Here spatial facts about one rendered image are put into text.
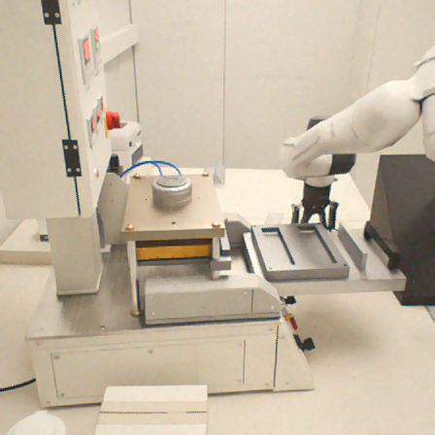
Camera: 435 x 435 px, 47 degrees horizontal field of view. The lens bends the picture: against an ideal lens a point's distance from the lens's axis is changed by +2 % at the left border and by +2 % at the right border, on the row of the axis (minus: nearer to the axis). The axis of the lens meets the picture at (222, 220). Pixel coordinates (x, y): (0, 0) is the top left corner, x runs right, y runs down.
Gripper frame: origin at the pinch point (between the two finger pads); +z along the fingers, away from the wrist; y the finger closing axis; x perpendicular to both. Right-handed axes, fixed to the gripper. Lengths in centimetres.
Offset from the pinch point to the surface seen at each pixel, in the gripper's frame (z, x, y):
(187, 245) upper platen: -26, -37, -44
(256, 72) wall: -14, 207, 52
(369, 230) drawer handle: -20.0, -28.8, -0.8
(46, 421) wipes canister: -10, -57, -69
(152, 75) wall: -10, 227, -14
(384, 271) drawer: -17.2, -41.0, -4.1
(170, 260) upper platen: -23, -36, -47
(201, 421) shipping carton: -4, -57, -46
